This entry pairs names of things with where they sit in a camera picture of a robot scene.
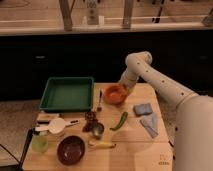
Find green plastic tray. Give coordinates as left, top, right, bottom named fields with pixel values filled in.
left=40, top=77, right=94, bottom=113

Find black cable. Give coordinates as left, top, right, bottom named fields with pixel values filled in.
left=0, top=128, right=34, bottom=171

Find green chili pepper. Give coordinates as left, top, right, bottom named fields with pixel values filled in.
left=110, top=112, right=128, bottom=131

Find blue folded cloth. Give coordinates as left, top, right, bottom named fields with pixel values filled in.
left=133, top=103, right=153, bottom=116

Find small metal cup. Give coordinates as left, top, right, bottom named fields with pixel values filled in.
left=92, top=123, right=104, bottom=139

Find dark maroon bowl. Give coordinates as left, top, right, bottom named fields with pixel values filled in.
left=57, top=136, right=85, bottom=166

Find green plastic cup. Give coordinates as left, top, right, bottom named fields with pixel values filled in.
left=31, top=134, right=48, bottom=153

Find light blue crumpled cloth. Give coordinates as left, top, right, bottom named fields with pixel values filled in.
left=140, top=113, right=158, bottom=138

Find red orange bowl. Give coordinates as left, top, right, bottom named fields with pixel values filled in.
left=103, top=84, right=128, bottom=105

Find yellow banana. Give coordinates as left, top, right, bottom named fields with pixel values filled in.
left=88, top=140, right=116, bottom=148

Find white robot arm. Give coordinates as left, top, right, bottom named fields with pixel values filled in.
left=120, top=51, right=213, bottom=171

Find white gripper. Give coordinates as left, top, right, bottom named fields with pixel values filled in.
left=119, top=70, right=137, bottom=95

